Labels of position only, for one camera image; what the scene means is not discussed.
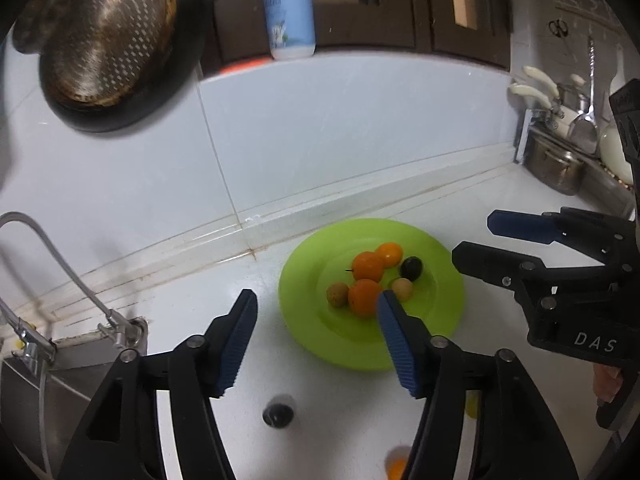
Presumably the white ceramic pitcher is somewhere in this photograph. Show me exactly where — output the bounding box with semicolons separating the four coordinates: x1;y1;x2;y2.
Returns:
599;122;632;173

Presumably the person's right hand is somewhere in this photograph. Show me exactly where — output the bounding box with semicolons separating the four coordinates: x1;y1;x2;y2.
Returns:
592;364;626;403

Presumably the dark wooden window frame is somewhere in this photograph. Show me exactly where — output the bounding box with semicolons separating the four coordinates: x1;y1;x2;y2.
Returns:
200;0;516;73

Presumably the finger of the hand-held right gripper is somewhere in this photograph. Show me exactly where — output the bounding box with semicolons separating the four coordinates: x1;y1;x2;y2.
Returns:
451;241;616;322
487;207;636;257

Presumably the slim gooseneck faucet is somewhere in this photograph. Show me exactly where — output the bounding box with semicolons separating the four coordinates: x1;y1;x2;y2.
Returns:
0;212;148;356

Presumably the metal dish rack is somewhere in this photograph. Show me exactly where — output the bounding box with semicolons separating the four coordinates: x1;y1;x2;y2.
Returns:
515;107;638;221

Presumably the stainless steel sink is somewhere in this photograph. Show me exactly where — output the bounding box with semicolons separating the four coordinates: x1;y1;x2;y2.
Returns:
0;350;126;480

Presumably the metal ladle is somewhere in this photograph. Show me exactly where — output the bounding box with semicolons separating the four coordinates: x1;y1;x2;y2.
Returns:
570;35;601;156

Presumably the large stainless steel pot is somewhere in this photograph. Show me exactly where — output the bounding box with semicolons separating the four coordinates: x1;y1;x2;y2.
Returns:
522;132;586;196

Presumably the large orange tangerine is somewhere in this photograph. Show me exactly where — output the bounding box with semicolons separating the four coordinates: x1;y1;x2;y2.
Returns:
348;279;385;318

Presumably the small copper pot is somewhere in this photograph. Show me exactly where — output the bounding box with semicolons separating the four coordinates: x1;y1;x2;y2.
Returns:
10;0;101;56

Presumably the black frying pan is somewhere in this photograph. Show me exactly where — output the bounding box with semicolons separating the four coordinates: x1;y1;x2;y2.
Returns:
12;0;211;133

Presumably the dark purple plum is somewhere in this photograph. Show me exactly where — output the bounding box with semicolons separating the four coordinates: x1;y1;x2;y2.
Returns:
262;402;295;428
400;256;424;282

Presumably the orange tangerine with stem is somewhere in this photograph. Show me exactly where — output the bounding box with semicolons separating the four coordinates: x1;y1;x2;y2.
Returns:
351;251;385;282

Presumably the cream handled knife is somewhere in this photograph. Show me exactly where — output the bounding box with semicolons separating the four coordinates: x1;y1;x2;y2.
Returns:
509;84;553;111
522;65;561;98

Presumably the large chrome faucet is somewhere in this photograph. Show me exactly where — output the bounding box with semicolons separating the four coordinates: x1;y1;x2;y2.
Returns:
0;295;56;376

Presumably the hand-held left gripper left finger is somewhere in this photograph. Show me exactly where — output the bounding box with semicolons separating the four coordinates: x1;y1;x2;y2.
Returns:
63;288;259;480

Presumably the green plate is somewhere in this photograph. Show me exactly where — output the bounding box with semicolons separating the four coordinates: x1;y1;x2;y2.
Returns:
278;217;466;372

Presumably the white pump soap bottle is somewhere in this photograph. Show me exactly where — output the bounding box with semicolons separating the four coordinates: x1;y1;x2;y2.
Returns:
262;0;317;61

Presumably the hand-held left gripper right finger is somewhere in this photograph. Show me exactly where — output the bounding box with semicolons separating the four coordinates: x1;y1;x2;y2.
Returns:
376;290;581;480

